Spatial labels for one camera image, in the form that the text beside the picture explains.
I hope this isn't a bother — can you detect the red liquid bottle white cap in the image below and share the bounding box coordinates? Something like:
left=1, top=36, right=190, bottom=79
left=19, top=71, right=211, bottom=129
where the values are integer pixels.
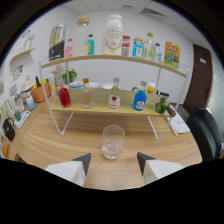
left=58, top=83, right=72, bottom=109

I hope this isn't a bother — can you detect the yellow orange drink can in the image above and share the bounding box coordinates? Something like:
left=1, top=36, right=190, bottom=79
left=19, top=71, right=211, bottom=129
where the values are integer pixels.
left=146, top=81, right=157, bottom=94

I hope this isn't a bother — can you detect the white and blue cup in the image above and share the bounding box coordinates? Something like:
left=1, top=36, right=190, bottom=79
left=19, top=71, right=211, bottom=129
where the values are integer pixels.
left=25, top=95, right=36, bottom=111

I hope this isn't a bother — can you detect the white pouch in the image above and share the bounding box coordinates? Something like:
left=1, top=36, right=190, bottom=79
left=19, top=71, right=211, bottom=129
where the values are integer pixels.
left=168, top=111, right=191, bottom=135

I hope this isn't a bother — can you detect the clear drinking glass with ice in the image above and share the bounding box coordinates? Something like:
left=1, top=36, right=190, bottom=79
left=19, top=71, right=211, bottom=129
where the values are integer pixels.
left=101, top=124, right=126, bottom=161

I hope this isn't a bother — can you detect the black chair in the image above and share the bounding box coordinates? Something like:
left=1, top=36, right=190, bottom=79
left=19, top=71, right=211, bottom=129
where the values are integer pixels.
left=186, top=105, right=224, bottom=163

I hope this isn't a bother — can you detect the glass jar of limes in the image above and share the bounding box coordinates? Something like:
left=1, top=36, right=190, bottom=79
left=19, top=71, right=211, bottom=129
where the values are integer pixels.
left=153, top=92, right=170, bottom=115

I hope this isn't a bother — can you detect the white tray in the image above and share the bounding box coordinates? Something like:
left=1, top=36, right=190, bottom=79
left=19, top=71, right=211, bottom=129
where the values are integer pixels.
left=13, top=110, right=32, bottom=130

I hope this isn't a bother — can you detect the blue liquid bottle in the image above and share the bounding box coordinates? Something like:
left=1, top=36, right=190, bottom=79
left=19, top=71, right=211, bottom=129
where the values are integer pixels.
left=132, top=80, right=148, bottom=112

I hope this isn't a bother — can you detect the black handbag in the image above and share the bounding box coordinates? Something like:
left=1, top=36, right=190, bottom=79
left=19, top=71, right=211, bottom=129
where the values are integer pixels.
left=2, top=117, right=16, bottom=142

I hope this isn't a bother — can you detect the wooden two-tier shelf rack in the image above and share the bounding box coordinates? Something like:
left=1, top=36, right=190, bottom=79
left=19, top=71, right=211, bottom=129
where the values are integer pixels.
left=38, top=54, right=190, bottom=142

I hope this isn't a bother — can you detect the orange storage basket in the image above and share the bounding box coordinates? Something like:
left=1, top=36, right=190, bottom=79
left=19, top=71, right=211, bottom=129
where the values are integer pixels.
left=30, top=82, right=52, bottom=103

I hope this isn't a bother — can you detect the clear bottle red label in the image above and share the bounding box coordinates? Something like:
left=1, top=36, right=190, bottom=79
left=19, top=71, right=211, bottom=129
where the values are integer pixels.
left=107, top=77, right=122, bottom=110

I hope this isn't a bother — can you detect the white desk calendar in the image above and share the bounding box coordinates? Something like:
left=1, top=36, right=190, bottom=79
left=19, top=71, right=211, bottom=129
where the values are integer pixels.
left=8, top=84, right=25, bottom=114

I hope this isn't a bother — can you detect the white plate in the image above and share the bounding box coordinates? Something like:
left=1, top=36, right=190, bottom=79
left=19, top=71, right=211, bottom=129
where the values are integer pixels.
left=100, top=82, right=114, bottom=90

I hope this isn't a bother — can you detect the brown door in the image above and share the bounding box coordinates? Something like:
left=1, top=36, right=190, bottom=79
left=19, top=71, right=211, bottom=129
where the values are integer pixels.
left=183, top=43, right=213, bottom=116

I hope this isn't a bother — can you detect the yellow snack bag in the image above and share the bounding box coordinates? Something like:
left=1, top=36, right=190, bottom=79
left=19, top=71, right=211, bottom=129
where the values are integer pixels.
left=163, top=41, right=181, bottom=70

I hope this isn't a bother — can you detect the small clear bottle blue cap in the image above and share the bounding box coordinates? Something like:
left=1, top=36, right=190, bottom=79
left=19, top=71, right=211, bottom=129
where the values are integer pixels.
left=152, top=42, right=162, bottom=64

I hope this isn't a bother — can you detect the pink bottle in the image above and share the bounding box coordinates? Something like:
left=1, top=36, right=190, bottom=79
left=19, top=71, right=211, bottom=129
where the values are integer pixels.
left=64, top=38, right=74, bottom=59

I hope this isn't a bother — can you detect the light blue bottle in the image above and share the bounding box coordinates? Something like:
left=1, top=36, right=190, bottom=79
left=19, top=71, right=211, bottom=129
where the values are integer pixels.
left=132, top=37, right=144, bottom=59

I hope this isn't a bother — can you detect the small red jar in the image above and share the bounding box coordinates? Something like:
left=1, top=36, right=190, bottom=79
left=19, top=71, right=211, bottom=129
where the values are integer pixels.
left=121, top=35, right=131, bottom=57

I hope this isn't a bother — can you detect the teal bottle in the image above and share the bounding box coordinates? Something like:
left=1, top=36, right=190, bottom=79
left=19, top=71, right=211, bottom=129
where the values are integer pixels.
left=87, top=33, right=96, bottom=56

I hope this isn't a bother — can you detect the clear jar wooden lid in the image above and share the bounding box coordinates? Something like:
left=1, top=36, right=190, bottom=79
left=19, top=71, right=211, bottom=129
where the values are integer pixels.
left=72, top=17, right=91, bottom=57

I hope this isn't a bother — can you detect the white figurine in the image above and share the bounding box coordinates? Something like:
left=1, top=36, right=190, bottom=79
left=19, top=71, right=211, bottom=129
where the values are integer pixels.
left=23, top=29, right=36, bottom=51

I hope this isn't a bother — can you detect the large white bottle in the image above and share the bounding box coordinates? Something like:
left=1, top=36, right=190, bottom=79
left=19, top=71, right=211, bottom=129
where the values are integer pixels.
left=102, top=13, right=124, bottom=56

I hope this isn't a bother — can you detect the dark handled muddler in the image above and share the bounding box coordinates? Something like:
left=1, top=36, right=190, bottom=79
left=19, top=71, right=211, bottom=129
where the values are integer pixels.
left=165, top=104, right=177, bottom=118

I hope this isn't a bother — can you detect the wooden wall shelf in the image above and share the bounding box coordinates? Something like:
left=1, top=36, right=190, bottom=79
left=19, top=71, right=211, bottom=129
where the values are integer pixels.
left=9, top=47, right=37, bottom=63

